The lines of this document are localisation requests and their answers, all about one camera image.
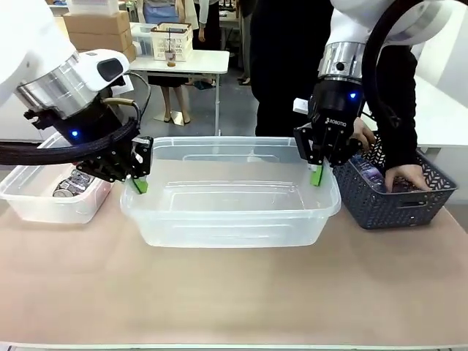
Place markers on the brown cardboard box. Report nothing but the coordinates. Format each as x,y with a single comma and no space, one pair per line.
97,22
130,53
106,41

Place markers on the person in black clothes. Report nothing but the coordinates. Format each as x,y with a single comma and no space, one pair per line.
285,73

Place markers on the person left hand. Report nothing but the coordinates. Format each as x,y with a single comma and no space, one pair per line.
406,177

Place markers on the bystander in dark trousers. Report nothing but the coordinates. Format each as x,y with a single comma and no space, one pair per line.
246,44

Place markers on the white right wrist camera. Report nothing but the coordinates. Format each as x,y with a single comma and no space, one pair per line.
301,106

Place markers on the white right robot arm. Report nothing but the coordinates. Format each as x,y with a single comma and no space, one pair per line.
420,18

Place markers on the woman in blue dress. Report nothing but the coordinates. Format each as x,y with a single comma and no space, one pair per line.
168,11

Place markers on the white basket brown rim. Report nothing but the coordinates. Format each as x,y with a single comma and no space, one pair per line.
172,44

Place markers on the clear storage box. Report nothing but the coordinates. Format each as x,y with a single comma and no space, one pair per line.
142,40

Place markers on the person right hand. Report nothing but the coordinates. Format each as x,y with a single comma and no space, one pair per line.
365,137

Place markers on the person left forearm black sleeve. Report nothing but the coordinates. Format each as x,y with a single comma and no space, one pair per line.
402,128

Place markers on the white box stack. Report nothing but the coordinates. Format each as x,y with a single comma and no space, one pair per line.
93,5

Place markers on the drink cup with straw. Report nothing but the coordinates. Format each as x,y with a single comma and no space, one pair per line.
170,58

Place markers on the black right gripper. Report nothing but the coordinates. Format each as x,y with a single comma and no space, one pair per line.
334,109

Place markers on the purple plastic waste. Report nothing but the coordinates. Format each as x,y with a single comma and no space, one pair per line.
371,173

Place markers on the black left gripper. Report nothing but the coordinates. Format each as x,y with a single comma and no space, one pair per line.
95,128

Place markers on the large clear plastic bin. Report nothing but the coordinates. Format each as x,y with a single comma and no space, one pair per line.
226,219

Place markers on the dark grey woven plastic basket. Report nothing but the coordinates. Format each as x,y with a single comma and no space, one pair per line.
398,210

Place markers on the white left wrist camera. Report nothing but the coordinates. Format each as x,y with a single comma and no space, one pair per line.
98,67

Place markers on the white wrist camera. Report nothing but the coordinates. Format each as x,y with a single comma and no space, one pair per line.
98,67
301,106

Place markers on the crushed silver can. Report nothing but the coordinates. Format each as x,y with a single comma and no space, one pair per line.
82,180
65,192

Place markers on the bystander in light shirt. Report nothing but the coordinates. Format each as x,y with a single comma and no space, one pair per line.
206,18

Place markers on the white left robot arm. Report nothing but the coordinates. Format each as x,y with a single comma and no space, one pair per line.
33,44

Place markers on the white folding table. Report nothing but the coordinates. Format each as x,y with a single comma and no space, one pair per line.
194,60

